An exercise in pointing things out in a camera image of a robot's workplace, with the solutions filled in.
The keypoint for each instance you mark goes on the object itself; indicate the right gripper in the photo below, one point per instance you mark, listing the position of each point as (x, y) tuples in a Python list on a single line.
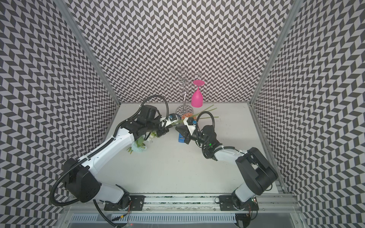
[(186, 132)]

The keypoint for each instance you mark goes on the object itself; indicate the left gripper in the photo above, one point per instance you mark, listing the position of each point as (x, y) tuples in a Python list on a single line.
[(163, 130)]

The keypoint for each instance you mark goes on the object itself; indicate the blue tape dispenser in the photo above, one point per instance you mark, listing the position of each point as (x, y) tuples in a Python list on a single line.
[(181, 138)]

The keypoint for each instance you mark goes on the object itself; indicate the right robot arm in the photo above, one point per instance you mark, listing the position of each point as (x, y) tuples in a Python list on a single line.
[(258, 174)]

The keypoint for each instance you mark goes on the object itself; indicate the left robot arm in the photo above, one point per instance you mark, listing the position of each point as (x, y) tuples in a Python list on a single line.
[(79, 176)]

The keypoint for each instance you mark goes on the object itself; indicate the orange patterned bowl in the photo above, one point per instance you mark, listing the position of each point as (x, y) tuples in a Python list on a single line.
[(188, 115)]

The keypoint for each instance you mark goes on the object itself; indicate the chrome glass holder stand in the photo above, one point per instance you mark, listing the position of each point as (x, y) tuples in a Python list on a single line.
[(183, 80)]

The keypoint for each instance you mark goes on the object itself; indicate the pink plastic wine glass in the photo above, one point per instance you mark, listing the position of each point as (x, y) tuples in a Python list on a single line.
[(197, 98)]

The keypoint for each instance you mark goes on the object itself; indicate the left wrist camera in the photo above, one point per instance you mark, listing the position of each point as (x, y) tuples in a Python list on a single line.
[(164, 122)]

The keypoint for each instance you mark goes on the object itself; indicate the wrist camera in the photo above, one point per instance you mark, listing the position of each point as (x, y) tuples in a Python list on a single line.
[(164, 122), (189, 127)]

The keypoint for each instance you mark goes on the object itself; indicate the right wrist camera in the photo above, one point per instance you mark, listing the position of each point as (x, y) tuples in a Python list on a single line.
[(189, 127)]

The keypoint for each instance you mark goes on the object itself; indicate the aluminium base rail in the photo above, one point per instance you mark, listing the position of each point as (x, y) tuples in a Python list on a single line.
[(187, 208)]

